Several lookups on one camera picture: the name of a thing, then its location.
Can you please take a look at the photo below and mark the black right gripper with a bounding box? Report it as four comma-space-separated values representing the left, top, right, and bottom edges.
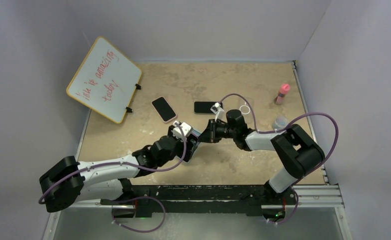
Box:
197, 119, 237, 143

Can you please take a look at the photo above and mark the black screen smartphone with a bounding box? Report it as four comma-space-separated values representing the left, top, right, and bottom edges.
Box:
193, 101, 217, 115

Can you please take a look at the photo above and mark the clear phone case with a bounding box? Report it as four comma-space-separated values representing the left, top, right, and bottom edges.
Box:
237, 97, 254, 117

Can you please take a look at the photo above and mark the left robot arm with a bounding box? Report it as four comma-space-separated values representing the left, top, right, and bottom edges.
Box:
38, 122, 201, 213

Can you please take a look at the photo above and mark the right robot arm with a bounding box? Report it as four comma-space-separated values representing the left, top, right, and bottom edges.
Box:
198, 109, 325, 204

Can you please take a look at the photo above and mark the pink cased smartphone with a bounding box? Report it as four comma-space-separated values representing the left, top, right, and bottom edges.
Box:
151, 96, 178, 123

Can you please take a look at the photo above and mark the clear plastic cup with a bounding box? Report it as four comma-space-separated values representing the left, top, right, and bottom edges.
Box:
271, 115, 289, 130

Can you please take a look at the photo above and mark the pink capped bottle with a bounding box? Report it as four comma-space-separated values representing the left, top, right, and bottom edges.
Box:
273, 83, 291, 105

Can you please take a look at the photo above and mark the whiteboard with red writing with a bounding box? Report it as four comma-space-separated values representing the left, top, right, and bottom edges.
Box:
66, 36, 142, 124

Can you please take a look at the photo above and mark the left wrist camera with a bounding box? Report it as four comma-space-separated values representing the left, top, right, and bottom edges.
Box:
172, 121, 193, 139

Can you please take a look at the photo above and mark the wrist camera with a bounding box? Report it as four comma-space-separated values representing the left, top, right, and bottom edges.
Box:
172, 121, 193, 139
210, 102, 225, 122

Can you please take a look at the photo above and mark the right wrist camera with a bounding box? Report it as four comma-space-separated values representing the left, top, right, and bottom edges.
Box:
210, 102, 225, 122

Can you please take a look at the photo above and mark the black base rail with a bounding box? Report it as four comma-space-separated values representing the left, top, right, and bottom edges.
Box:
100, 178, 299, 223

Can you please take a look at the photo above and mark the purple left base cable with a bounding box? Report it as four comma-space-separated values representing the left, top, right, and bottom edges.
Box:
110, 196, 167, 233

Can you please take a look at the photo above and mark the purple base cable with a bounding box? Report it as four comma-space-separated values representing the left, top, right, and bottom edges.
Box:
265, 188, 299, 226
110, 196, 167, 233

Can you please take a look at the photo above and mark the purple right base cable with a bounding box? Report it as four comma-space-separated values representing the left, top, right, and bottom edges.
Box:
265, 188, 299, 226

